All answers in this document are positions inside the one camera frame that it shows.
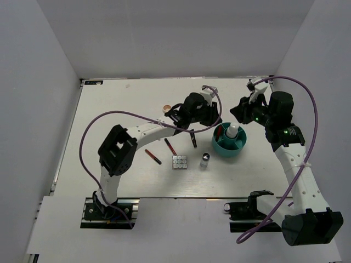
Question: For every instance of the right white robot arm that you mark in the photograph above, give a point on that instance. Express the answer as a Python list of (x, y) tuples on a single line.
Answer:
[(309, 220)]

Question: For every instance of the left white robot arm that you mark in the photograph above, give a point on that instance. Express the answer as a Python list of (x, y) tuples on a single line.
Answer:
[(117, 151)]

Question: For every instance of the red lip gloss tube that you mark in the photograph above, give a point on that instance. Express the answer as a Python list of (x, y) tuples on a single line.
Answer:
[(218, 134)]

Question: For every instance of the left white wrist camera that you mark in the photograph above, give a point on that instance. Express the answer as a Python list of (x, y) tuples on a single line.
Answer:
[(208, 92)]

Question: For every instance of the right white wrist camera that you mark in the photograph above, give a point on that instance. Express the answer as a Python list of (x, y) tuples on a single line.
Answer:
[(256, 86)]

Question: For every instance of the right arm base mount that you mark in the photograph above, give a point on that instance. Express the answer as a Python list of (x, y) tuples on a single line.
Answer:
[(245, 215)]

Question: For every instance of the red lip gloss black cap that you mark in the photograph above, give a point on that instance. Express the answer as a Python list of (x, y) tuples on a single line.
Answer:
[(151, 155)]

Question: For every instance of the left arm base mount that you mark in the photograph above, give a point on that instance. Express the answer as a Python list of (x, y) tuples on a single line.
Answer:
[(92, 218)]

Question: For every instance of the clear eyeshadow palette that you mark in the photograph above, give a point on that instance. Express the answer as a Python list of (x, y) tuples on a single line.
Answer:
[(179, 162)]

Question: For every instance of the black squeeze tube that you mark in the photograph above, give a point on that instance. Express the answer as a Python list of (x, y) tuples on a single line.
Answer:
[(193, 140)]

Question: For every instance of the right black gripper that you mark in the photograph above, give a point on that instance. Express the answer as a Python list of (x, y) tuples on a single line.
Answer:
[(242, 109)]

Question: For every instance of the clear bottle black cap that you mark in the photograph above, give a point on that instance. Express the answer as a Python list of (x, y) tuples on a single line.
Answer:
[(205, 160)]

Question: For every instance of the red lip gloss near palette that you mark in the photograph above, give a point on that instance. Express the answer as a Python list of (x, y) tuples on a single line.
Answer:
[(170, 146)]

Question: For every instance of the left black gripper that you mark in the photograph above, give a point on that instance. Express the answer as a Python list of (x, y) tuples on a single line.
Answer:
[(213, 115)]

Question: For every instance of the white lotion bottle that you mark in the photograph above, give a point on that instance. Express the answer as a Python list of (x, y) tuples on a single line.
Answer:
[(232, 130)]

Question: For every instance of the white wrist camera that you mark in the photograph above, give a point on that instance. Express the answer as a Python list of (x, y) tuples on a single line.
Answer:
[(256, 86), (208, 92)]

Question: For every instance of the teal round organizer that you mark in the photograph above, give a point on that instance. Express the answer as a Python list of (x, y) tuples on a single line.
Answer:
[(226, 147)]

